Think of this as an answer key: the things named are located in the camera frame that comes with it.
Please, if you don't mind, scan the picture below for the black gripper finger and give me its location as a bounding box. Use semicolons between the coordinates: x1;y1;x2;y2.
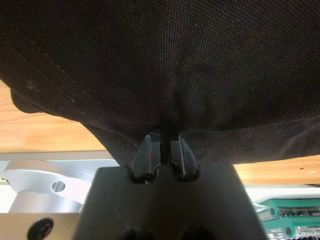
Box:
131;128;163;178
169;133;201;180

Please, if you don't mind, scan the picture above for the black Unitree polo shirt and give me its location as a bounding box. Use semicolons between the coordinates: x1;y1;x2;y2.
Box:
0;0;320;168

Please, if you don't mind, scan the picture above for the grey arm base disc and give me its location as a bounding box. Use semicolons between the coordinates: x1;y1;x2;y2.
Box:
0;159;119;215

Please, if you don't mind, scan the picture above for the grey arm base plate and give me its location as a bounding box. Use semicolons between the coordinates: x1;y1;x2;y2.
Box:
0;151;118;166

